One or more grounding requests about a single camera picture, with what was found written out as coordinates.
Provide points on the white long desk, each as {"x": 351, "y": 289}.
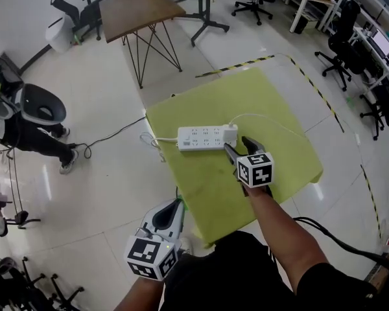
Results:
{"x": 369, "y": 44}

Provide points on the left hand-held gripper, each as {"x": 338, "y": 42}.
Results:
{"x": 150, "y": 258}

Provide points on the white waste bin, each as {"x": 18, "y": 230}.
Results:
{"x": 60, "y": 32}

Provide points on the white power strip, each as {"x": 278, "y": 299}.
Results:
{"x": 201, "y": 138}

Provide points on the yellow-black floor tape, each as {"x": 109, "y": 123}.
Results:
{"x": 236, "y": 65}
{"x": 371, "y": 199}
{"x": 317, "y": 92}

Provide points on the black chair bases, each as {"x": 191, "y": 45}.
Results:
{"x": 26, "y": 287}

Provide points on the black stool frame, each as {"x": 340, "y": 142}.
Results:
{"x": 17, "y": 219}

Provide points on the white charger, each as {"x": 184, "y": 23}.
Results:
{"x": 230, "y": 134}

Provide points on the black rolling stand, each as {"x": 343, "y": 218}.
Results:
{"x": 205, "y": 11}

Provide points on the green table cloth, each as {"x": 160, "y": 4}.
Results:
{"x": 214, "y": 186}

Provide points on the person's black shirt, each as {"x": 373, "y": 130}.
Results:
{"x": 230, "y": 277}

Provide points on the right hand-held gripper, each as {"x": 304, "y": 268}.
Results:
{"x": 256, "y": 172}

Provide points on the person's right forearm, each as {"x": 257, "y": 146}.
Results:
{"x": 278, "y": 238}

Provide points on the wooden table with black legs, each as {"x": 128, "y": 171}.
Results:
{"x": 133, "y": 11}

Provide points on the open laptop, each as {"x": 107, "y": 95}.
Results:
{"x": 383, "y": 42}

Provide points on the person's left forearm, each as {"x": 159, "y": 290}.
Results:
{"x": 139, "y": 296}

